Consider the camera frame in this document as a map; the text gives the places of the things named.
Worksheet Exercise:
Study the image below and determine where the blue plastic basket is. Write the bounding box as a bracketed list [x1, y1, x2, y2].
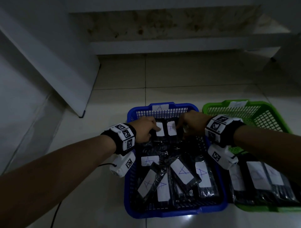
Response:
[124, 102, 229, 219]

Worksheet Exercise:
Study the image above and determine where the black cable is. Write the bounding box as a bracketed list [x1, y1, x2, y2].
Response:
[49, 163, 117, 228]

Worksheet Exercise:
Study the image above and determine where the pile of black labelled packets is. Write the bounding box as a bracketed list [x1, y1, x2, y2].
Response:
[137, 139, 222, 208]

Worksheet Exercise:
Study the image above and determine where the person's right forearm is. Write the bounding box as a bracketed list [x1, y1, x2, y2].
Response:
[233, 124, 301, 186]

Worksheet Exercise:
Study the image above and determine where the black packet white label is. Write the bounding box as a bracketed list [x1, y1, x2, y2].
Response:
[153, 122, 166, 144]
[263, 162, 297, 205]
[245, 160, 276, 205]
[229, 162, 250, 205]
[166, 121, 184, 143]

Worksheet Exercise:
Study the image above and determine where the person's left hand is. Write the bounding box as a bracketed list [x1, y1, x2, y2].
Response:
[135, 116, 160, 144]

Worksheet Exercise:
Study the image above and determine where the person's right hand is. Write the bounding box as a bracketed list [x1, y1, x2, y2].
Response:
[177, 110, 211, 139]

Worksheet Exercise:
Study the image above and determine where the black wristband with marker blocks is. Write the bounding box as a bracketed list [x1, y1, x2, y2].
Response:
[101, 123, 137, 155]
[204, 114, 246, 148]

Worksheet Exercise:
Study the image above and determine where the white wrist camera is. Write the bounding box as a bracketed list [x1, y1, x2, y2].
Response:
[109, 151, 136, 178]
[207, 144, 239, 170]

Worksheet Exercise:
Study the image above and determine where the person's left forearm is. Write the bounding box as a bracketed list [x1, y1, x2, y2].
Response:
[0, 135, 117, 228]

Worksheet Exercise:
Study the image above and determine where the white board panel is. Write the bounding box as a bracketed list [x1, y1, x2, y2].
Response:
[0, 7, 102, 118]

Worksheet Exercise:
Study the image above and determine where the green plastic basket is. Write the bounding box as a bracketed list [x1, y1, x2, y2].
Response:
[202, 100, 301, 213]

